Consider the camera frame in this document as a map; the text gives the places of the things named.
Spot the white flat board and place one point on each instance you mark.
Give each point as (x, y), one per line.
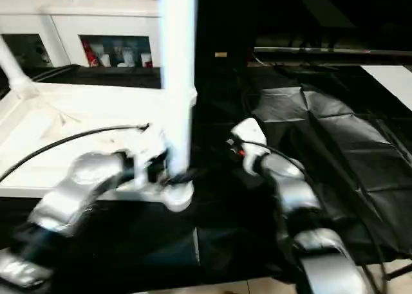
(392, 85)

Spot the black floor rod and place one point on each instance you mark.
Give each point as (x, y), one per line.
(399, 270)

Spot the white plastic table leg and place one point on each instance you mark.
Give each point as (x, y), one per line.
(178, 65)
(14, 72)

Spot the white sideboard cabinet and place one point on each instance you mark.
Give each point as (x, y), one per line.
(80, 20)

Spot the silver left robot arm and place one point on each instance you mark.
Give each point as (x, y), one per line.
(80, 181)

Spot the dark metal rail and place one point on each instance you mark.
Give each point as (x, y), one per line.
(338, 50)

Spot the small tan label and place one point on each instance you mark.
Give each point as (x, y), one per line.
(220, 54)

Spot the white plastic table top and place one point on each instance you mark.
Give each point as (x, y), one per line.
(80, 114)

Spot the black plastic mat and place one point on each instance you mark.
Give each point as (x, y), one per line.
(322, 139)

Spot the red bottle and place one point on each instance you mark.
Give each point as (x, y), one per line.
(90, 54)

